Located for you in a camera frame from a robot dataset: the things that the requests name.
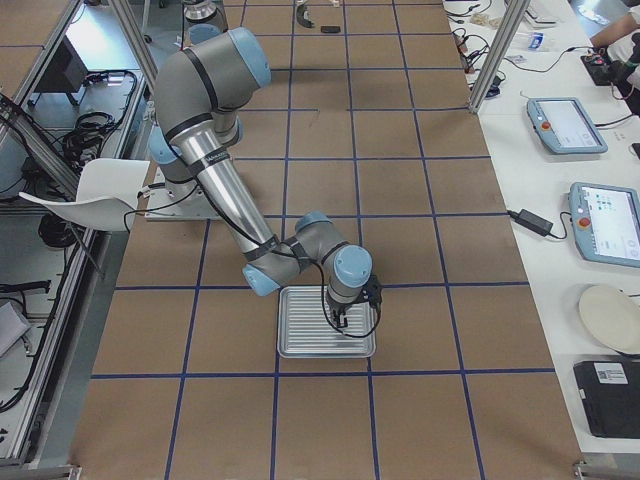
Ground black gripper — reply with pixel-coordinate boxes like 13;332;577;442
326;274;382;329

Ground silver metal tray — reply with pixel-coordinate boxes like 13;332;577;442
277;285;376;358

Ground black power adapter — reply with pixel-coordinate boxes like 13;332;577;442
507;209;553;237

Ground white chair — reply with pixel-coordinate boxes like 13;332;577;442
19;158;150;231

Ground white plate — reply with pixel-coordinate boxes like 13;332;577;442
578;285;639;356

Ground black laptop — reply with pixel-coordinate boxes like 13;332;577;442
573;361;639;439

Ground teach pendant near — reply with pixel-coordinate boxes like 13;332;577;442
568;182;639;268

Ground teach pendant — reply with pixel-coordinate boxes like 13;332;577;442
568;182;639;268
526;97;608;155

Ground teach pendant far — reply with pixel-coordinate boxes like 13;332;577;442
526;97;608;155

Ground olive brake shoe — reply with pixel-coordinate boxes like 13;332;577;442
296;3;315;29

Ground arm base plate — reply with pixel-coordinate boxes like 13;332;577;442
143;160;220;221

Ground aluminium frame post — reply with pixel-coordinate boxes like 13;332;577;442
468;0;530;114

